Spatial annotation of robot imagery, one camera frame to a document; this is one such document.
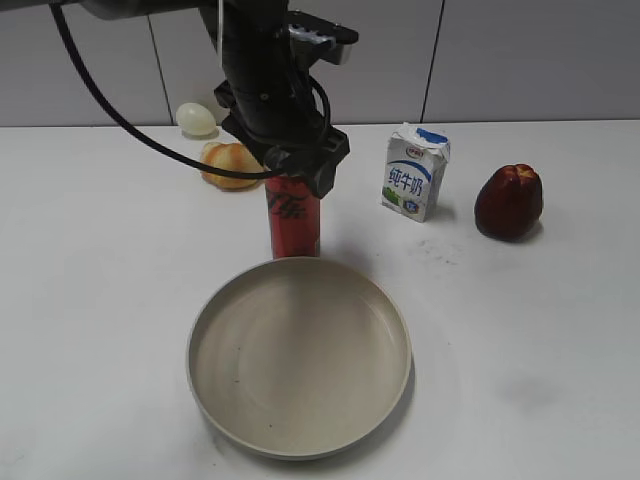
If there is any red cola can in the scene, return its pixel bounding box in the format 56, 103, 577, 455
265, 176, 320, 259

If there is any white milk carton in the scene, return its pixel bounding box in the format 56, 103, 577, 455
381, 123, 451, 223

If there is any beige round plate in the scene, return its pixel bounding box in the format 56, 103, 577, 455
186, 257, 412, 461

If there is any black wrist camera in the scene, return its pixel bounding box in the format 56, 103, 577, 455
286, 10, 359, 69

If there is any dark red wax apple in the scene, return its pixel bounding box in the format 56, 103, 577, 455
474, 164, 544, 241

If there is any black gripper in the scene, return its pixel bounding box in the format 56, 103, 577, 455
214, 81, 349, 197

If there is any orange bread roll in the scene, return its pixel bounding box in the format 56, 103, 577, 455
200, 142, 264, 191

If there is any white egg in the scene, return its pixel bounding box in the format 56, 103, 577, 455
175, 102, 217, 137

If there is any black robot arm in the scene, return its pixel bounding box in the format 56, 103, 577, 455
1, 1, 358, 198

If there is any black cable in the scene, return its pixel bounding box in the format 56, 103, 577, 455
48, 3, 334, 181

